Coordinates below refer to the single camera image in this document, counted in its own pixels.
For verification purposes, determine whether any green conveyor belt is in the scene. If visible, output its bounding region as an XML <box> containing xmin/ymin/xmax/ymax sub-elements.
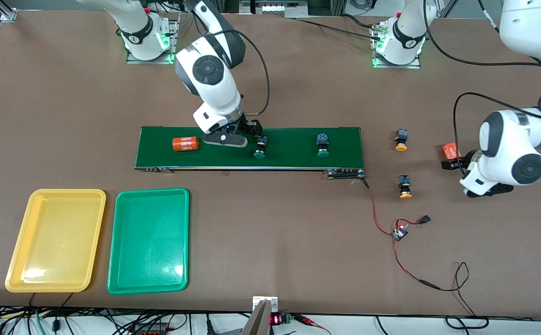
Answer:
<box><xmin>134</xmin><ymin>126</ymin><xmax>367</xmax><ymax>181</ymax></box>

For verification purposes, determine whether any black plug with red lead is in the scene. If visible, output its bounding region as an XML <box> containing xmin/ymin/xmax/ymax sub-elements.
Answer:
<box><xmin>397</xmin><ymin>214</ymin><xmax>432</xmax><ymax>229</ymax></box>

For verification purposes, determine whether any green plastic tray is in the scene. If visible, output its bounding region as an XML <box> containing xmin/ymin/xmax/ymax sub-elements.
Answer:
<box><xmin>107</xmin><ymin>187</ymin><xmax>191</xmax><ymax>296</ymax></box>

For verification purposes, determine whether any red test lead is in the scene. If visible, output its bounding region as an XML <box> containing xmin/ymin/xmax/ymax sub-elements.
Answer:
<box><xmin>294</xmin><ymin>314</ymin><xmax>331</xmax><ymax>335</ymax></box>

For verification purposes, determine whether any yellow plastic tray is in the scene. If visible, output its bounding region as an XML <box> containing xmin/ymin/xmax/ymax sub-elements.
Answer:
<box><xmin>4</xmin><ymin>188</ymin><xmax>107</xmax><ymax>294</ymax></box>

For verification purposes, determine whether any aluminium profile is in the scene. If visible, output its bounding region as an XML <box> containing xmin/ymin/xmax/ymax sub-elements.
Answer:
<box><xmin>0</xmin><ymin>0</ymin><xmax>18</xmax><ymax>22</ymax></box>

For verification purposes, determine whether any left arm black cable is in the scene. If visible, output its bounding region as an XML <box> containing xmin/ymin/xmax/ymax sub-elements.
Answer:
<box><xmin>421</xmin><ymin>0</ymin><xmax>541</xmax><ymax>163</ymax></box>

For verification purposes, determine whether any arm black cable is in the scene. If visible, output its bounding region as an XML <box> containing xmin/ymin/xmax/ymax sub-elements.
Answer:
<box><xmin>421</xmin><ymin>0</ymin><xmax>541</xmax><ymax>163</ymax></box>
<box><xmin>224</xmin><ymin>28</ymin><xmax>271</xmax><ymax>117</ymax></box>

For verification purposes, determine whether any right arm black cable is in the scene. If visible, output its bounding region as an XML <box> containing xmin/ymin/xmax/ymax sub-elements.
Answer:
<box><xmin>224</xmin><ymin>28</ymin><xmax>271</xmax><ymax>117</ymax></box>

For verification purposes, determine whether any red black motor wire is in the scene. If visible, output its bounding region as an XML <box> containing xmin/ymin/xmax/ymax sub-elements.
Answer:
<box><xmin>361</xmin><ymin>177</ymin><xmax>399</xmax><ymax>235</ymax></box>

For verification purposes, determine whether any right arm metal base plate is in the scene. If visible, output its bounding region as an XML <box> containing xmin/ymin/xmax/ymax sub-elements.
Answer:
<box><xmin>126</xmin><ymin>13</ymin><xmax>180</xmax><ymax>65</ymax></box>

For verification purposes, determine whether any red black power wire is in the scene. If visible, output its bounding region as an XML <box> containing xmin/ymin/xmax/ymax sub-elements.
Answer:
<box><xmin>392</xmin><ymin>240</ymin><xmax>480</xmax><ymax>318</ymax></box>

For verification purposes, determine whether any aluminium frame rack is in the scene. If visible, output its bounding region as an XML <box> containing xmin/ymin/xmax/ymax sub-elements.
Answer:
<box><xmin>207</xmin><ymin>0</ymin><xmax>345</xmax><ymax>18</ymax></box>

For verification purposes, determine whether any black cable on table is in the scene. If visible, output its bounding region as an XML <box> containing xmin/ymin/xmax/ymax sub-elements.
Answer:
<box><xmin>294</xmin><ymin>14</ymin><xmax>378</xmax><ymax>40</ymax></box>

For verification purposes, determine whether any black cable loop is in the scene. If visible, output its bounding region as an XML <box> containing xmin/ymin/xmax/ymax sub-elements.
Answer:
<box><xmin>445</xmin><ymin>315</ymin><xmax>489</xmax><ymax>330</ymax></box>

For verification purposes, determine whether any metal camera pole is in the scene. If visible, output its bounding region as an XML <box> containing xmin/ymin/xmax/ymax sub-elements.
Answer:
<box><xmin>241</xmin><ymin>296</ymin><xmax>279</xmax><ymax>335</ymax></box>

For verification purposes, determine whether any teal cable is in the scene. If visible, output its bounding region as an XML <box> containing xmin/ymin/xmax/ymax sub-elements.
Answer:
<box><xmin>33</xmin><ymin>309</ymin><xmax>47</xmax><ymax>335</ymax></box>

